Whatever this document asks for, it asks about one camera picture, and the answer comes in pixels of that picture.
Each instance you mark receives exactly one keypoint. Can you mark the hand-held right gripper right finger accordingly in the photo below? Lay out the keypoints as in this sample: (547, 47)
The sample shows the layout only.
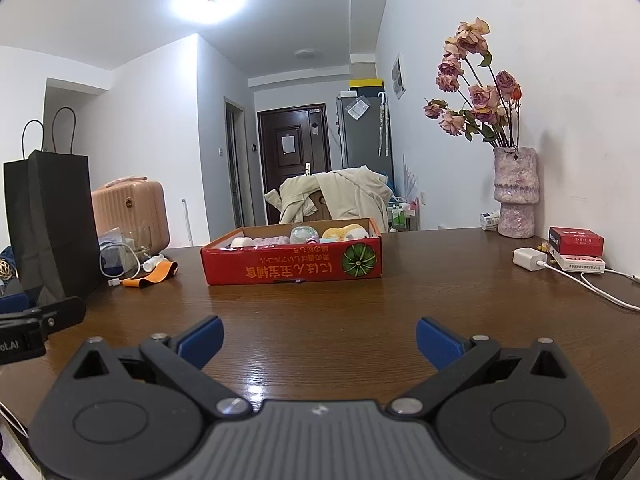
(440, 342)

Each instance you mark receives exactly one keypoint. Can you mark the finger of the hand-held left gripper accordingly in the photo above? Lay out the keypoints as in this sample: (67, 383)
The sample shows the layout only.
(62, 315)
(14, 304)

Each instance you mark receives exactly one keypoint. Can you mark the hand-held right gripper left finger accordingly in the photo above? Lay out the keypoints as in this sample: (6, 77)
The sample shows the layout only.
(202, 340)

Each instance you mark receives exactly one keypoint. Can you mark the white round sponge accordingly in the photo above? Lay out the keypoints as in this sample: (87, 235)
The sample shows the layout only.
(243, 242)

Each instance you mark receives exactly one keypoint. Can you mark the red cardboard box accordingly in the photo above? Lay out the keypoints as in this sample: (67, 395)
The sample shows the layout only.
(290, 265)

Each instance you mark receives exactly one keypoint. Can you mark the lilac fluffy towel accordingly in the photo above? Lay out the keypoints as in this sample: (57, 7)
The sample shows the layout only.
(270, 240)

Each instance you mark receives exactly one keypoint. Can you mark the yellow and white plush toy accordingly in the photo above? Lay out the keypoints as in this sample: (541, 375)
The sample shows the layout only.
(345, 232)

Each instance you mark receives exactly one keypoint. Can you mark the rattan ball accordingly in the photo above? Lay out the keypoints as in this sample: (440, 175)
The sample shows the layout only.
(5, 269)

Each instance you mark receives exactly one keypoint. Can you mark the black paper bag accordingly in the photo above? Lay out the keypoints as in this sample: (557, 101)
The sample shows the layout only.
(50, 225)

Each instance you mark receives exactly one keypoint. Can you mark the blue plastic bag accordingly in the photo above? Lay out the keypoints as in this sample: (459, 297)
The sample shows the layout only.
(112, 242)

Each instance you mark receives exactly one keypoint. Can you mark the small white bottle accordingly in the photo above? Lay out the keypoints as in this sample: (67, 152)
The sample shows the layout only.
(152, 262)

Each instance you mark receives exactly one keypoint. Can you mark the clear glass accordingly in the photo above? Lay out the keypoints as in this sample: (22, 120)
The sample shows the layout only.
(136, 242)

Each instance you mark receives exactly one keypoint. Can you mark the white pole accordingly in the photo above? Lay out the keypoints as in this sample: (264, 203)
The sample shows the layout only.
(186, 222)

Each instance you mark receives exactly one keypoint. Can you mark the white charger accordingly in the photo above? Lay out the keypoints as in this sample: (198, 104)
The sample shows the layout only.
(529, 260)

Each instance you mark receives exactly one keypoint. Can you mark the pink suitcase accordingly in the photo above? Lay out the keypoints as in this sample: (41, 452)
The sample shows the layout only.
(130, 210)

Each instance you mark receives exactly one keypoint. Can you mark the rack with bottles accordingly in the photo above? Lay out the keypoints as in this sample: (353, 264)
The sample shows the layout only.
(402, 217)

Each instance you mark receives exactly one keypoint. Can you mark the small white carton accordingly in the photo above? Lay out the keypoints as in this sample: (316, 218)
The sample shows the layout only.
(490, 221)

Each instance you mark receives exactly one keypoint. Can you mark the small yellow object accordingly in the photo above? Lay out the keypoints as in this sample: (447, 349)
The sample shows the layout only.
(542, 246)

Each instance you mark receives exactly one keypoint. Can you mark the white power strip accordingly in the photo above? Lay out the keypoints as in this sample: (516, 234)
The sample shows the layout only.
(580, 263)

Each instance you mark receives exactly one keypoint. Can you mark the pink mottled vase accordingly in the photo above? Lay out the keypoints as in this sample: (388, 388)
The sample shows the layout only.
(515, 195)

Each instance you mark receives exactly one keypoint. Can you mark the small red box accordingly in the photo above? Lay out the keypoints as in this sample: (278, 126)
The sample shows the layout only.
(575, 241)

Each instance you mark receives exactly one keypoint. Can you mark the beige jacket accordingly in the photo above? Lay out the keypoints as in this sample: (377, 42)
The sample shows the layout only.
(355, 195)

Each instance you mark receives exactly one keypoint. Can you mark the brown chair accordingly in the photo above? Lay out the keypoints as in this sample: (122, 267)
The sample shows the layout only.
(315, 205)

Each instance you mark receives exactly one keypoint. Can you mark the dark brown door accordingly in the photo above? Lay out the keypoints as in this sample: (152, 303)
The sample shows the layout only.
(295, 170)

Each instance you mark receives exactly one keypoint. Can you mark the paper notice on door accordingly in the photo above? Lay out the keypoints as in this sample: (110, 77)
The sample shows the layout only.
(288, 143)

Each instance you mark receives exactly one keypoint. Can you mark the grey refrigerator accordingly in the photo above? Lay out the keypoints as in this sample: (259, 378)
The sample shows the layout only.
(357, 135)

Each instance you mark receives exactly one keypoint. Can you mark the white folded umbrella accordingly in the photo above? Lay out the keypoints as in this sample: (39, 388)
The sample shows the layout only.
(384, 125)

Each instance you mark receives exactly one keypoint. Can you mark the dried pink roses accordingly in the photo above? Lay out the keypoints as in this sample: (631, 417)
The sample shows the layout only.
(475, 95)

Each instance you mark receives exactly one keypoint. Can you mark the yellow and black box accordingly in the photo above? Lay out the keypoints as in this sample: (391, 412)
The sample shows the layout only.
(366, 87)

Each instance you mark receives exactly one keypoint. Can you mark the small flat ceiling light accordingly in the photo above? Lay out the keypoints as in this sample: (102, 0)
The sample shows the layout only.
(307, 53)

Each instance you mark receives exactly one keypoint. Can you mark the round ceiling light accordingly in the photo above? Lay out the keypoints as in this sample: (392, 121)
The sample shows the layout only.
(207, 1)

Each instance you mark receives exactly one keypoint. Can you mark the wall poster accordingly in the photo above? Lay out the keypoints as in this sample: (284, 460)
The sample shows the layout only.
(399, 76)

